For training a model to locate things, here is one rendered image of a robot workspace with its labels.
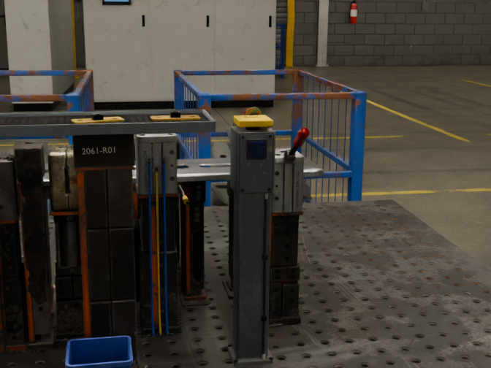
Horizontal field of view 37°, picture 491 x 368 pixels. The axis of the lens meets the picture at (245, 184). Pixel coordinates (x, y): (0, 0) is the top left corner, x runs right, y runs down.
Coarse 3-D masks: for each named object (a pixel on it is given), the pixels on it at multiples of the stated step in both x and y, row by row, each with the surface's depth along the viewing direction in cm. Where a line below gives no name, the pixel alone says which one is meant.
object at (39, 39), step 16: (16, 0) 875; (32, 0) 877; (48, 0) 885; (64, 0) 1035; (16, 16) 879; (32, 16) 881; (48, 16) 883; (64, 16) 1032; (16, 32) 883; (32, 32) 886; (48, 32) 888; (64, 32) 1028; (16, 48) 888; (32, 48) 890; (48, 48) 892; (64, 48) 1025; (16, 64) 892; (32, 64) 895; (48, 64) 897; (64, 64) 1022; (16, 80) 897; (32, 80) 899; (48, 80) 901; (64, 80) 1019
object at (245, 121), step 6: (234, 120) 131; (240, 120) 126; (246, 120) 126; (252, 120) 127; (258, 120) 127; (264, 120) 127; (270, 120) 127; (240, 126) 126; (246, 126) 127; (252, 126) 127; (258, 126) 127; (264, 126) 127
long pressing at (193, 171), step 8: (184, 160) 170; (192, 160) 170; (200, 160) 170; (208, 160) 170; (216, 160) 170; (224, 160) 170; (304, 160) 171; (184, 168) 162; (192, 168) 162; (200, 168) 162; (208, 168) 162; (216, 168) 162; (224, 168) 162; (304, 168) 163; (312, 168) 163; (320, 168) 165; (48, 176) 153; (184, 176) 154; (192, 176) 155; (200, 176) 155; (208, 176) 155; (216, 176) 156; (224, 176) 156; (304, 176) 160; (312, 176) 160; (48, 184) 149
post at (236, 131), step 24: (240, 144) 127; (240, 168) 128; (264, 168) 129; (240, 192) 129; (264, 192) 130; (240, 216) 130; (264, 216) 131; (240, 240) 131; (264, 240) 132; (240, 264) 133; (264, 264) 133; (240, 288) 134; (264, 288) 134; (240, 312) 135; (264, 312) 135; (240, 336) 136; (264, 336) 137; (240, 360) 137; (264, 360) 137
